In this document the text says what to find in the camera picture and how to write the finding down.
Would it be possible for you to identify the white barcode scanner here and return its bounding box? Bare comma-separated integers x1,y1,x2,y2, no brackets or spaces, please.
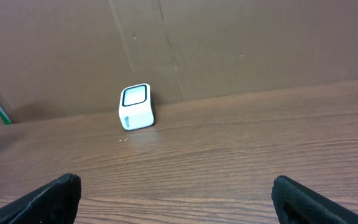
118,83,155,131

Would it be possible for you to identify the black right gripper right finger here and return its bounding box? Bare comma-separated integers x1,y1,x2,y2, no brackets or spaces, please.
271,175,358,224

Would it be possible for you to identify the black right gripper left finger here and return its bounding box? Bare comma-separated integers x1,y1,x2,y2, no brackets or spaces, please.
0,173,81,224

